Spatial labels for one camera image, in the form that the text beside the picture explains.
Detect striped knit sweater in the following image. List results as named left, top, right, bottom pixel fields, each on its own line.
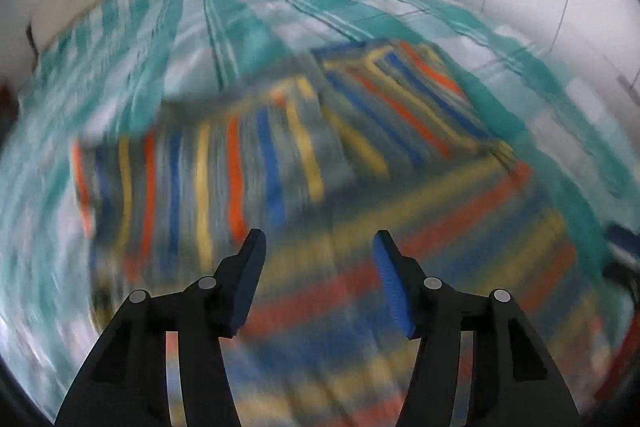
left=70, top=39, right=616, bottom=427

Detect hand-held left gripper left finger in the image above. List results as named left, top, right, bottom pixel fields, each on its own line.
left=54, top=228, right=267, bottom=427

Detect green checkered bedsheet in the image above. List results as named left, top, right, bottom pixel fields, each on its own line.
left=0, top=0, right=640, bottom=418

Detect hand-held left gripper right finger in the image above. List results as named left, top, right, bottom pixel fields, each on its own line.
left=372, top=229, right=583, bottom=427

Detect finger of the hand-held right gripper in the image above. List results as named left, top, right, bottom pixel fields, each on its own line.
left=602, top=224, right=640, bottom=293

